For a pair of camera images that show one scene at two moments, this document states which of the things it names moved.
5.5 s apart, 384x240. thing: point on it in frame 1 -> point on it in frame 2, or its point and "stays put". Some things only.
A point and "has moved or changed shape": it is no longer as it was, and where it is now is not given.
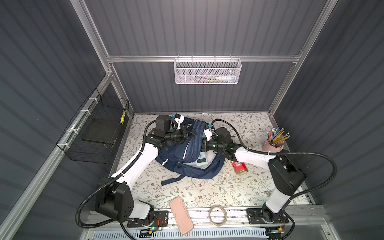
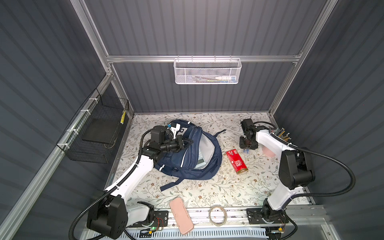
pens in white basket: (220, 79) stays put
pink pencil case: (183, 220) stays put
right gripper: (204, 143) -> (241, 145)
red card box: (239, 167) stays put
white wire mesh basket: (207, 71) stays put
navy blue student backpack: (179, 157) has moved or changed shape
